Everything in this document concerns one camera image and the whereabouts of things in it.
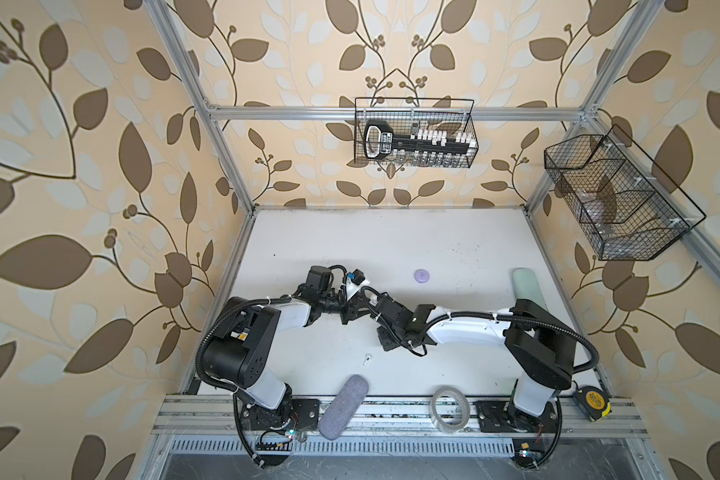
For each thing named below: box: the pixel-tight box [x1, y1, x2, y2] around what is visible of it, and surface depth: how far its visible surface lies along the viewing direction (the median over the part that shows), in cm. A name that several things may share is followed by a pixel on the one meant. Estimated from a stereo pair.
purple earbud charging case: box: [414, 268, 430, 284], surface depth 101 cm
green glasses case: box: [512, 268, 548, 311], surface depth 98 cm
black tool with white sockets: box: [363, 120, 476, 159], surface depth 84 cm
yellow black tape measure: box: [573, 385, 613, 422], surface depth 75 cm
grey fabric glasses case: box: [319, 375, 369, 441], surface depth 75 cm
